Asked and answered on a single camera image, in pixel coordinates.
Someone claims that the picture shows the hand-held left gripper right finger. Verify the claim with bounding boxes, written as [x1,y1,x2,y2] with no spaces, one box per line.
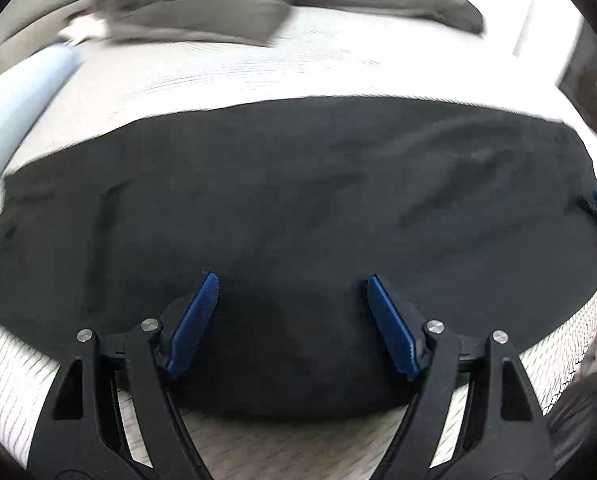
[361,274,554,480]

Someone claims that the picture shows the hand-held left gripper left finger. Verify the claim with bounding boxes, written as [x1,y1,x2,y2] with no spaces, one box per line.
[27,271,220,480]

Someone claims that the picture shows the black pants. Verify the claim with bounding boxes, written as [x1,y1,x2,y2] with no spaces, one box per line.
[0,95,597,418]

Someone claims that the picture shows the white wardrobe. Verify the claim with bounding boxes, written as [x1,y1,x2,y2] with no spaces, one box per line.
[511,0,584,81]

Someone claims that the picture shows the person's leg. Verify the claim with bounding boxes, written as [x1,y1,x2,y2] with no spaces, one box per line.
[548,372,597,466]

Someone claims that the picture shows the bed with grey honeycomb sheet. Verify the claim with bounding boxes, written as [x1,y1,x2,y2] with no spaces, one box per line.
[0,5,597,480]

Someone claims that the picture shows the light blue pillow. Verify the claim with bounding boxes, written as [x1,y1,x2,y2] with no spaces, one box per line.
[0,42,84,211]

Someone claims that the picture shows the grey and white plush toy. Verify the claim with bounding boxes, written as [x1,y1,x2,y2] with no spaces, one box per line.
[58,10,109,43]

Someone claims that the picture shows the dark grey duvet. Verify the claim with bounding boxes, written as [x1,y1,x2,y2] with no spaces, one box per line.
[66,0,486,48]

